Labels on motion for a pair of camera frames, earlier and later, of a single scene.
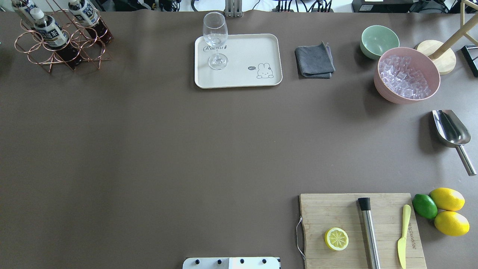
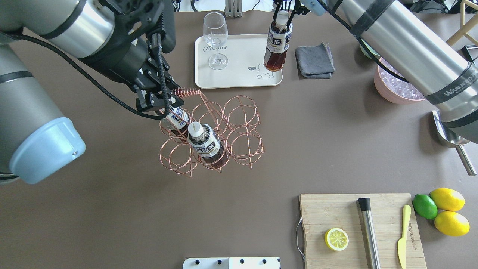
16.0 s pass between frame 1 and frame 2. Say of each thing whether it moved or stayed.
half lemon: stayed
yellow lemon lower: stayed
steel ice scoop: stayed
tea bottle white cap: moved
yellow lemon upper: stayed
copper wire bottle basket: moved
